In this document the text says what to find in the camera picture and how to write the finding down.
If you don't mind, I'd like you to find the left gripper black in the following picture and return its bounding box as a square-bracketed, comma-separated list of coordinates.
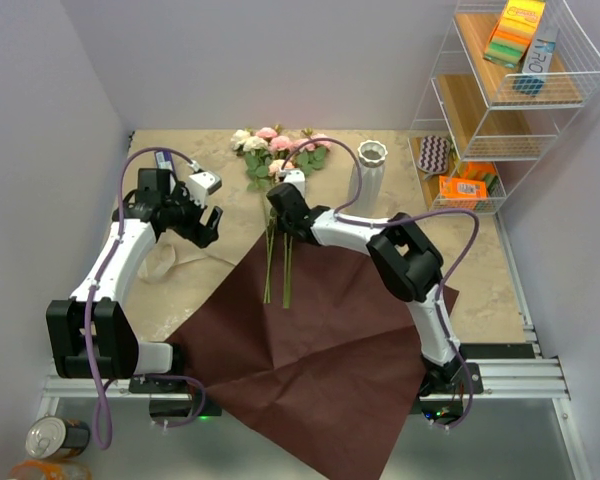
[163, 182, 222, 248]

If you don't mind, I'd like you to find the peach rose stem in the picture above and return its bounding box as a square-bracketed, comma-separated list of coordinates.
[263, 159, 294, 309]

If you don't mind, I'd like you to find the cream ribbon gold lettering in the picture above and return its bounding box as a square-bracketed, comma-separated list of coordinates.
[137, 243, 236, 284]

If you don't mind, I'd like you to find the red wrapping paper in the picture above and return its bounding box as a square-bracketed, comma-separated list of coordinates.
[164, 234, 461, 480]

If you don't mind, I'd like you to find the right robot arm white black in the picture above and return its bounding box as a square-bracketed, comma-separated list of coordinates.
[266, 183, 475, 395]

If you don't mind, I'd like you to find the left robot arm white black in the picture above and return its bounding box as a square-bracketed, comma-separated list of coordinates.
[46, 168, 223, 392]

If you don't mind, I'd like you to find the white ribbed vase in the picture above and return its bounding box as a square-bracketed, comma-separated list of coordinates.
[347, 140, 388, 217]

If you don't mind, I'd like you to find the small pink rose stem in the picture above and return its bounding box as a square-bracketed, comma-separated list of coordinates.
[254, 125, 292, 176]

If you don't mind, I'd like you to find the purple white toothpaste box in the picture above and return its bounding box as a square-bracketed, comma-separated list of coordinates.
[154, 150, 176, 173]

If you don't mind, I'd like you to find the white rose stem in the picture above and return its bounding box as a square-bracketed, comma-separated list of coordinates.
[230, 129, 275, 304]

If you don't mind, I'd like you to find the purple wavy scrub pad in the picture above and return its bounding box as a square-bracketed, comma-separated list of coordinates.
[416, 135, 451, 180]

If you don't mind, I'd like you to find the orange packet bottom shelf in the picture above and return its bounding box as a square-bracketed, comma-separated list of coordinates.
[438, 176, 488, 211]

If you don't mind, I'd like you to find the orange green sponge pack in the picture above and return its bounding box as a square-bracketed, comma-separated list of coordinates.
[458, 162, 499, 195]

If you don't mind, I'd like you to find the tin can silver lid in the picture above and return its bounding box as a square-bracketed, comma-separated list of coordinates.
[25, 416, 91, 460]

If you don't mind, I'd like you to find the colourful sponge pack top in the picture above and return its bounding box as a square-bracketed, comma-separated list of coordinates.
[483, 0, 545, 68]

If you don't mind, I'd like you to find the white blue tall box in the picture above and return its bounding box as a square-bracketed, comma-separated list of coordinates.
[512, 25, 559, 97]

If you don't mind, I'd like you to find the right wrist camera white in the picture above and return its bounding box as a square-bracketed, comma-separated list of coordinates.
[277, 168, 306, 196]

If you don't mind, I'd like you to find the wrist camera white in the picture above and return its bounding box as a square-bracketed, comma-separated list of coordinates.
[277, 168, 306, 196]
[186, 170, 222, 208]

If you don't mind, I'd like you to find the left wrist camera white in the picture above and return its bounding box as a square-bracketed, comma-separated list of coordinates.
[186, 170, 222, 208]

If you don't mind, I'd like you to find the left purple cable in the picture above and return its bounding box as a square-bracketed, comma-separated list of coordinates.
[82, 146, 209, 450]

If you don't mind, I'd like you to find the white wire shelf rack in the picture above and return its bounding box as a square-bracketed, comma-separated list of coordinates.
[409, 1, 600, 214]

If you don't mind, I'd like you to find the aluminium rail frame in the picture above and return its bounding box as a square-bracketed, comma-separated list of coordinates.
[36, 214, 593, 479]

